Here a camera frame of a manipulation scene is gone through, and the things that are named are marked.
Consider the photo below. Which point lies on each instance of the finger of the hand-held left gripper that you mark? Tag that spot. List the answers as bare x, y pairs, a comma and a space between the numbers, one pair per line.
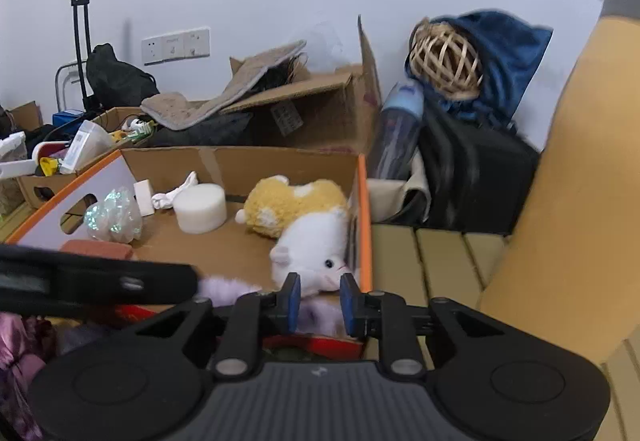
125, 283

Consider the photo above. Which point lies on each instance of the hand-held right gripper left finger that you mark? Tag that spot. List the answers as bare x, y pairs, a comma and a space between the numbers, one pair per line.
292, 303

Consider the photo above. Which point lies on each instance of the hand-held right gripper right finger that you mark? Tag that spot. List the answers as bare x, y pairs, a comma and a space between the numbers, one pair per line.
350, 303

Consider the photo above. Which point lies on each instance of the purple fluffy plush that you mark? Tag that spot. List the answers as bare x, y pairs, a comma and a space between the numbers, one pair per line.
315, 318

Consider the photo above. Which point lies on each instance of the yellow white plush toy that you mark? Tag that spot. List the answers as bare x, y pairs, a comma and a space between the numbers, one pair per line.
310, 241

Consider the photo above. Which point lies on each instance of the cardboard box orange edges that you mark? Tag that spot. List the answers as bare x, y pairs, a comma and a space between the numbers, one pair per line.
230, 248

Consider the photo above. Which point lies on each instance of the white round sponge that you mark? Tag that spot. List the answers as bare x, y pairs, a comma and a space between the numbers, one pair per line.
200, 211

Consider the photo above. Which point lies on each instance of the iridescent plastic bag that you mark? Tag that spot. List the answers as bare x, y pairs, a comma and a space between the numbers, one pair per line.
112, 216

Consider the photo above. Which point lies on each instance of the pink shiny cloth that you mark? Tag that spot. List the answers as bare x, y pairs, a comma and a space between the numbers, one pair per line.
20, 363

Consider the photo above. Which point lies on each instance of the small white block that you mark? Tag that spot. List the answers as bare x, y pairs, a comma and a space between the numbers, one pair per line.
144, 197

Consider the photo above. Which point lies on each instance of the white sock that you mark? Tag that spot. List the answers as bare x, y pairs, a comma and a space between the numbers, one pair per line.
172, 193

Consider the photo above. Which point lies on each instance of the beige bag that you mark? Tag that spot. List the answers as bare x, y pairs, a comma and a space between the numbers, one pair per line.
395, 196

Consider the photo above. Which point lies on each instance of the dark cloth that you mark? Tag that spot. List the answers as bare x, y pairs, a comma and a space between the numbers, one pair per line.
205, 131

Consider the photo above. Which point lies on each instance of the blue-capped clear bottle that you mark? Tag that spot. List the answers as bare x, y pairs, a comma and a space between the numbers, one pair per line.
397, 131

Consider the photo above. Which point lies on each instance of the large cardboard box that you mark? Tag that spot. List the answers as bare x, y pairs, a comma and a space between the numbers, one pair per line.
320, 113

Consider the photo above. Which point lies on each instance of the black backpack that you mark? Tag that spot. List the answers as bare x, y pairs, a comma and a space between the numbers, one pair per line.
490, 171

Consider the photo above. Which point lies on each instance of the black bag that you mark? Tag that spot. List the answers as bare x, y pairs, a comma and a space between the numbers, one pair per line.
117, 81

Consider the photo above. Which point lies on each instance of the yellow thermos jug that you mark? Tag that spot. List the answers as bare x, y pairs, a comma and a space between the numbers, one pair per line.
575, 196

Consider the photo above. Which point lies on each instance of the wicker ball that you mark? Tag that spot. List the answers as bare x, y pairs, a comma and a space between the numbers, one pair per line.
445, 58

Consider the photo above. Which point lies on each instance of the blue cloth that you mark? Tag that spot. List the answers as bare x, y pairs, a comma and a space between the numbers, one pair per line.
510, 56

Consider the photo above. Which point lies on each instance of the white wall outlet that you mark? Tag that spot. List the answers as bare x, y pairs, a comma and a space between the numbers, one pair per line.
175, 46

